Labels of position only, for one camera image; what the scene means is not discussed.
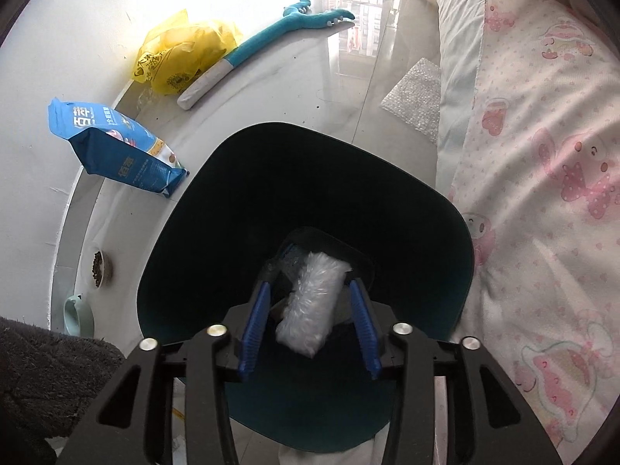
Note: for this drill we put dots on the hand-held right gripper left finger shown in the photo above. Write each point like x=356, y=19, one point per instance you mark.
x=254, y=329

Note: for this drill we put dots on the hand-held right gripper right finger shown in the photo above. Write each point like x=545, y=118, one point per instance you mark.
x=365, y=334

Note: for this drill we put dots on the white bubble wrap roll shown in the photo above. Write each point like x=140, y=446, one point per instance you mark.
x=310, y=310

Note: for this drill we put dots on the black waste bin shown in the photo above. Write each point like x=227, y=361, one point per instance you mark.
x=242, y=193

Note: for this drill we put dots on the bowl of pet kibble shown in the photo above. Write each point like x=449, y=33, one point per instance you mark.
x=100, y=269

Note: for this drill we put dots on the pale green pet bowl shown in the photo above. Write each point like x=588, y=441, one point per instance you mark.
x=77, y=315

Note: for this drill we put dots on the pink printed blanket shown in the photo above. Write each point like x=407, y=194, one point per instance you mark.
x=533, y=203

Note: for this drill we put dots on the blue pet food bag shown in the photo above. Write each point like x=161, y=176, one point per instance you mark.
x=121, y=150

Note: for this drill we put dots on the flat bubble wrap sheet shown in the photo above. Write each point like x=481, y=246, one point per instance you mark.
x=411, y=97

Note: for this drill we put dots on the yellow plastic bag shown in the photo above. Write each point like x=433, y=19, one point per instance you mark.
x=189, y=48

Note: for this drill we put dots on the white bed mattress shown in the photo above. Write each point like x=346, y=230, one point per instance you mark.
x=453, y=58

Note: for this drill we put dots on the blue long plush toy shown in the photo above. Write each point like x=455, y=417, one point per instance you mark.
x=271, y=38

